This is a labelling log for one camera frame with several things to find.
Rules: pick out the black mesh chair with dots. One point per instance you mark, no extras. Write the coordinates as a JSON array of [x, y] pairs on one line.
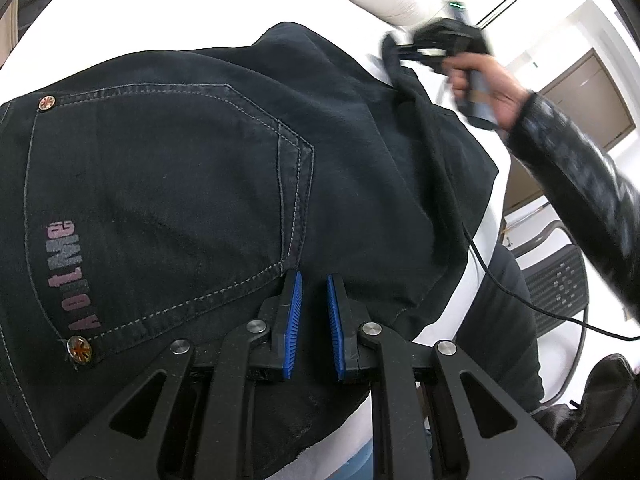
[[555, 280]]

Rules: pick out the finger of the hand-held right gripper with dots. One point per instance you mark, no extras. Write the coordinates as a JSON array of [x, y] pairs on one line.
[[397, 49]]

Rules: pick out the black denim pants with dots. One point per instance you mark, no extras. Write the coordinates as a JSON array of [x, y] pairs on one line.
[[200, 160]]

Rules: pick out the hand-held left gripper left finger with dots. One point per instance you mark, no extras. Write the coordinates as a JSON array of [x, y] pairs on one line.
[[292, 320]]

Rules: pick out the black leather jacket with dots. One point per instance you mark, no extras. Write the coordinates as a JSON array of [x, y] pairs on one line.
[[600, 410]]

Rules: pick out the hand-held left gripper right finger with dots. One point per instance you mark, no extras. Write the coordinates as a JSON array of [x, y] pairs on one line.
[[334, 325]]

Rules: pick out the person's right hand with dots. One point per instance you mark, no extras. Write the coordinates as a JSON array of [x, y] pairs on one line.
[[505, 90]]

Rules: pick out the brown door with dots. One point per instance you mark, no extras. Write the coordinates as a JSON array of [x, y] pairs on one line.
[[585, 90]]

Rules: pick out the bed with white sheet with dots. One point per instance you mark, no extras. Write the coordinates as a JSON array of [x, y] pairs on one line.
[[150, 10]]

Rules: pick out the person's right forearm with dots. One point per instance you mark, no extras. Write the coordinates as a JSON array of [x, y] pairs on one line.
[[580, 175]]

